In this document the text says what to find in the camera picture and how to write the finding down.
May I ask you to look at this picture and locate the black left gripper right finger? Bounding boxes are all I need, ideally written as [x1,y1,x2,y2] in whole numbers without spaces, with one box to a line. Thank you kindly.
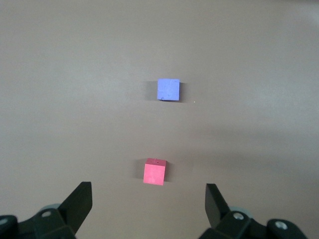
[205,183,255,239]

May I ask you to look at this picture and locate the blue cube block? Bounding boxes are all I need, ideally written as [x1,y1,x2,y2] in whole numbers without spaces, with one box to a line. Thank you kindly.
[157,78,180,102]

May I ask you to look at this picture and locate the pink cube block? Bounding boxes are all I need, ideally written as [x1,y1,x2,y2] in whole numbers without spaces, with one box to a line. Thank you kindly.
[143,158,167,186]

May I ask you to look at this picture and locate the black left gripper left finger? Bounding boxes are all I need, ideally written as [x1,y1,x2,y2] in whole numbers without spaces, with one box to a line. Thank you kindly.
[32,181,93,239]

